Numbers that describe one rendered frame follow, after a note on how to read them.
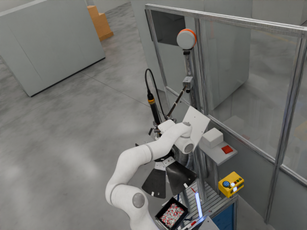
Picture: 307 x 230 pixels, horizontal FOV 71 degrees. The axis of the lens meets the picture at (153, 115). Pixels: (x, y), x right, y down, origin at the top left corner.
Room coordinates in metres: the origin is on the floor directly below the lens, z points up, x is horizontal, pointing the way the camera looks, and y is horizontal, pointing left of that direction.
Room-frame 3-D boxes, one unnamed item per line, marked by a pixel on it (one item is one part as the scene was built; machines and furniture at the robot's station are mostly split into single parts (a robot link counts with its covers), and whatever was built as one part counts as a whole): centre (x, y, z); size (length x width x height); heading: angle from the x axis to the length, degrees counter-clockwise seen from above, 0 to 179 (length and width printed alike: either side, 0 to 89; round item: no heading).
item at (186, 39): (1.71, -0.43, 1.88); 0.17 x 0.15 x 0.16; 19
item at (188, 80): (1.63, -0.38, 1.53); 0.10 x 0.07 x 0.08; 144
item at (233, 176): (0.88, -0.41, 1.02); 0.16 x 0.10 x 0.11; 109
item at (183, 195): (1.29, -0.07, 0.46); 0.09 x 0.04 x 0.91; 19
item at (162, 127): (0.99, -0.07, 1.65); 0.11 x 0.10 x 0.07; 19
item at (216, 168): (1.42, -0.49, 0.42); 0.04 x 0.04 x 0.83; 19
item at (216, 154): (1.42, -0.49, 0.85); 0.36 x 0.24 x 0.03; 19
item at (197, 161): (1.36, -0.28, 0.58); 0.09 x 0.04 x 1.15; 19
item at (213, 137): (1.50, -0.50, 0.92); 0.17 x 0.16 x 0.11; 109
